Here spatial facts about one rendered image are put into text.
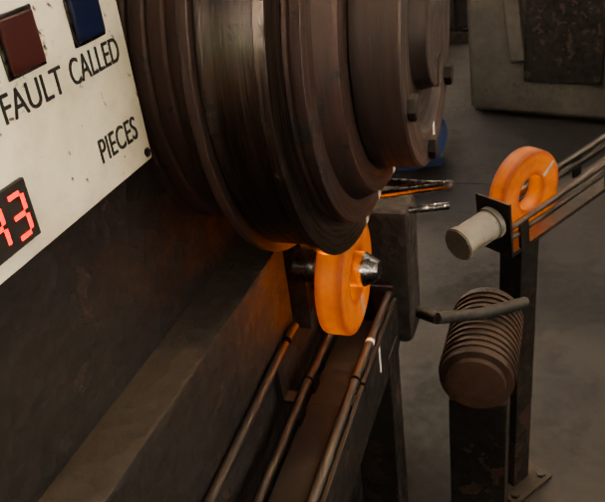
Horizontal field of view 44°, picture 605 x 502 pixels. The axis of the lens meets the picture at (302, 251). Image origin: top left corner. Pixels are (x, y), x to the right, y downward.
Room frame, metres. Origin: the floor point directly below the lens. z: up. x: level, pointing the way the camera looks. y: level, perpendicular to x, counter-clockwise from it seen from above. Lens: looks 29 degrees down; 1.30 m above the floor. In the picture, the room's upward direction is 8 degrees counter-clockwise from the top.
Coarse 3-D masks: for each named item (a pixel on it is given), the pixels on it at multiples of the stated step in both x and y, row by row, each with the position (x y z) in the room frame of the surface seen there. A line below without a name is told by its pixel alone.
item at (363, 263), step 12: (288, 252) 0.82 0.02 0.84; (300, 252) 0.81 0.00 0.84; (312, 252) 0.81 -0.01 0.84; (360, 252) 0.79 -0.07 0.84; (288, 264) 0.80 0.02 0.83; (300, 264) 0.80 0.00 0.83; (312, 264) 0.79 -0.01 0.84; (360, 264) 0.77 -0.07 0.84; (372, 264) 0.78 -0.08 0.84; (288, 276) 0.80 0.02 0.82; (300, 276) 0.80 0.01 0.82; (312, 276) 0.79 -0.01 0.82; (360, 276) 0.77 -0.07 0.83; (372, 276) 0.77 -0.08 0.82
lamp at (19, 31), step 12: (24, 12) 0.53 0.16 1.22; (0, 24) 0.50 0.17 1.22; (12, 24) 0.51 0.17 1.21; (24, 24) 0.52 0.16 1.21; (0, 36) 0.50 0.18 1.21; (12, 36) 0.51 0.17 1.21; (24, 36) 0.52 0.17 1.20; (36, 36) 0.53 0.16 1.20; (12, 48) 0.51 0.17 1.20; (24, 48) 0.52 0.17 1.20; (36, 48) 0.53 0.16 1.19; (12, 60) 0.50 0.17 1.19; (24, 60) 0.51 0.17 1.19; (36, 60) 0.52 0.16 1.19; (12, 72) 0.50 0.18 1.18
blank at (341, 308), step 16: (368, 240) 0.85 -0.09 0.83; (320, 256) 0.75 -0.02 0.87; (336, 256) 0.75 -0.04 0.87; (352, 256) 0.78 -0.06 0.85; (320, 272) 0.74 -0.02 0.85; (336, 272) 0.74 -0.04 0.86; (320, 288) 0.73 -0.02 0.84; (336, 288) 0.73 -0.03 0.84; (352, 288) 0.81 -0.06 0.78; (368, 288) 0.83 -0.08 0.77; (320, 304) 0.73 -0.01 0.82; (336, 304) 0.72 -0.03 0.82; (352, 304) 0.76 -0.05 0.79; (320, 320) 0.74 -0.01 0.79; (336, 320) 0.73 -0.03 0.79; (352, 320) 0.76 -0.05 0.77
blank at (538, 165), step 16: (512, 160) 1.16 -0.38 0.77; (528, 160) 1.16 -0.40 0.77; (544, 160) 1.18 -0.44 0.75; (496, 176) 1.15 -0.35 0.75; (512, 176) 1.13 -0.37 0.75; (528, 176) 1.16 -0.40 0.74; (544, 176) 1.18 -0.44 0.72; (496, 192) 1.14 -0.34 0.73; (512, 192) 1.13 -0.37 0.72; (528, 192) 1.20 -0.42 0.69; (544, 192) 1.18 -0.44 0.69; (512, 208) 1.13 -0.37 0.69; (528, 208) 1.16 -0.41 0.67
